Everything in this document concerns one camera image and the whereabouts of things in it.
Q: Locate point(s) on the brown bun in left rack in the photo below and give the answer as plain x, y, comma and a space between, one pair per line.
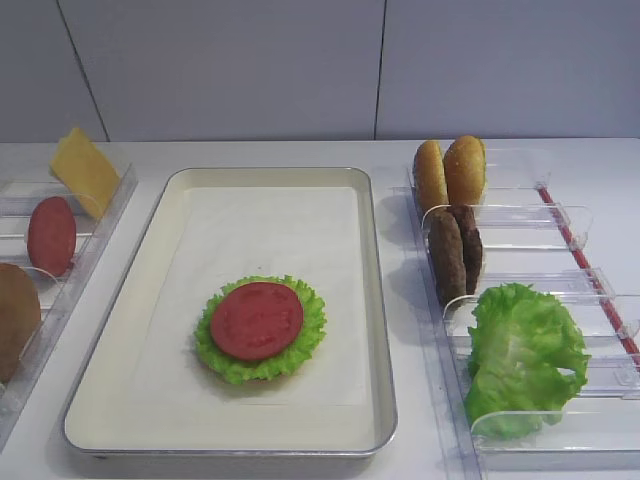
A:
20, 316

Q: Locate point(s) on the clear left ingredient rack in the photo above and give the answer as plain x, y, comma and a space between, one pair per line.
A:
58, 296

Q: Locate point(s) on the red strip under rack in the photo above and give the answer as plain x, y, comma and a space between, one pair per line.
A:
607, 305

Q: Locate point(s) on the lettuce leaf on tray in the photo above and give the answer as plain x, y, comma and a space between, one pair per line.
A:
237, 372

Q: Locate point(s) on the red tomato slice in rack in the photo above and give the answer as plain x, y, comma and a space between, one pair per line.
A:
51, 237

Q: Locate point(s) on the yellow cheese slice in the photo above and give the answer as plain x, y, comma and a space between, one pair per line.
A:
86, 172

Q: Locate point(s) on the green lettuce leaf in rack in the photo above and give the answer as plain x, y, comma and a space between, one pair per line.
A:
528, 360

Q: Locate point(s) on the clear ingredient rack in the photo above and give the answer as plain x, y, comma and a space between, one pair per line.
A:
599, 429
58, 296

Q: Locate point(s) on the right golden bun half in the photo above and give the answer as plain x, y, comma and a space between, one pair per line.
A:
465, 170

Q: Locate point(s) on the white paper tray liner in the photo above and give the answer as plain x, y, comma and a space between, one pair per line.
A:
309, 234

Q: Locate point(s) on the left golden bun half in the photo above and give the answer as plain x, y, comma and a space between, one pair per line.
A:
429, 176

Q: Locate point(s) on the golden bun half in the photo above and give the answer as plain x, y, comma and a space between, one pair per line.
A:
429, 176
465, 170

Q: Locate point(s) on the tomato slice on tray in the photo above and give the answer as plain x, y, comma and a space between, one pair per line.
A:
257, 321

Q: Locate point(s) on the clear right ingredient rack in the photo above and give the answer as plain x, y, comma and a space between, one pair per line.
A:
599, 429

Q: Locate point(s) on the metal baking tray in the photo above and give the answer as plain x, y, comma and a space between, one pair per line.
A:
106, 417

